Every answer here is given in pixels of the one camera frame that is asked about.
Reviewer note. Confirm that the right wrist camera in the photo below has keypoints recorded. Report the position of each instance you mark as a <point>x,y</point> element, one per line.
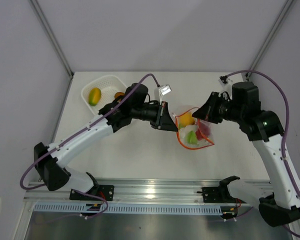
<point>225,81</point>

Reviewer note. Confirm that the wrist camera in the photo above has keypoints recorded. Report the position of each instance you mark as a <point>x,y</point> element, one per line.
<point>161,91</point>
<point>225,81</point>

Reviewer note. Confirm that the red grape bunch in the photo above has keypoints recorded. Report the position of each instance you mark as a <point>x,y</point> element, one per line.
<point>203,130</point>

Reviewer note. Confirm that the brown kiwi fruit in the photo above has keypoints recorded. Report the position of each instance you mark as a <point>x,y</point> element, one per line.
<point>118,94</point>

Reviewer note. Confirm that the aluminium mounting rail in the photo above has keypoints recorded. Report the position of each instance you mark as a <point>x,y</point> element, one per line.
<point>144,191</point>

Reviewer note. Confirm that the orange fruit with leaf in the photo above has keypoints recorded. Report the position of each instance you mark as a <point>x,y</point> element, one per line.
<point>186,119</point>

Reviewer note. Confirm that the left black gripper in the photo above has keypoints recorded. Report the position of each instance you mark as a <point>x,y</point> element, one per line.
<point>163,120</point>

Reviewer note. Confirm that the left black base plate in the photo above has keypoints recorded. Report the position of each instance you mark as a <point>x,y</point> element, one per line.
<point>105,192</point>

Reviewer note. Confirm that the white perforated plastic basket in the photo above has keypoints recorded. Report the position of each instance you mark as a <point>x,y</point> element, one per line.
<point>109,85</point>

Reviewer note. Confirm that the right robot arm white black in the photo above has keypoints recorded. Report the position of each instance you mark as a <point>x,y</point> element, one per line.
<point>265,131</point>

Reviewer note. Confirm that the clear zip top bag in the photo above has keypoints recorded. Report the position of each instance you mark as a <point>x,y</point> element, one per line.
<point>183,109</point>

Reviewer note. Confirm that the white slotted cable duct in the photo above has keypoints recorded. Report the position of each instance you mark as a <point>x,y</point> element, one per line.
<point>124,208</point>

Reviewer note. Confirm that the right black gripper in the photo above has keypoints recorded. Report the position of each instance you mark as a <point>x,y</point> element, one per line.
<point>206,111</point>

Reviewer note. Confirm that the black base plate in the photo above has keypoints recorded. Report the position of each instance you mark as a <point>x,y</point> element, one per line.
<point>215,195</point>
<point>105,192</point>

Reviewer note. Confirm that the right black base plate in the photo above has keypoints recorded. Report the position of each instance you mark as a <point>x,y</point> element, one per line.
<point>215,195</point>

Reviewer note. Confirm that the white cauliflower with leaves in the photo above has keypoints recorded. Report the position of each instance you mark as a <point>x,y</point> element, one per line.
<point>187,136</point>

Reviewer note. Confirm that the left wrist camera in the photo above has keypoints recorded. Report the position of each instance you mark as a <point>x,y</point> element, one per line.
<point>161,91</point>

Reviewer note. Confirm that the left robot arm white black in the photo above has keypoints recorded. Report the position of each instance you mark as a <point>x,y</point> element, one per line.
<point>51,162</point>

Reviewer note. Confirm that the green yellow mango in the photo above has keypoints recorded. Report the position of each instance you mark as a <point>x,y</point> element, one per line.
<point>94,96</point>

